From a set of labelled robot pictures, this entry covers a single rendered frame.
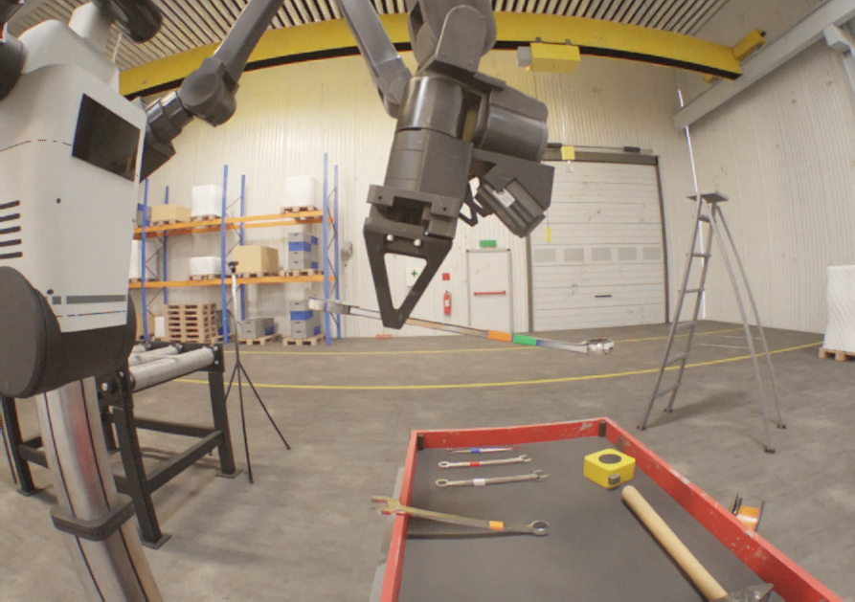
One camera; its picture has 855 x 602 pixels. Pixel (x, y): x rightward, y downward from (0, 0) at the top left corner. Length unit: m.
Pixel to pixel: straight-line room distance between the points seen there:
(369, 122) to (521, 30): 5.12
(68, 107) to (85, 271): 0.20
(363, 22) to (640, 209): 11.50
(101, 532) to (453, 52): 0.68
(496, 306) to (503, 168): 10.23
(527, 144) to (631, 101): 12.82
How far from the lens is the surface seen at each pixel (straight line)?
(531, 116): 0.37
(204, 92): 0.76
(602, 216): 11.48
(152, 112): 0.82
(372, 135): 11.37
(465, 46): 0.34
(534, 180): 0.33
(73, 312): 0.53
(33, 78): 0.59
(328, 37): 8.61
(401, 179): 0.31
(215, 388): 2.86
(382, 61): 0.73
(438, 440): 0.94
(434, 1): 0.35
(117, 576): 0.69
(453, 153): 0.31
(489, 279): 10.50
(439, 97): 0.33
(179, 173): 13.55
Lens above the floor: 1.27
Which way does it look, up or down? 1 degrees up
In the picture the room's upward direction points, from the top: 2 degrees counter-clockwise
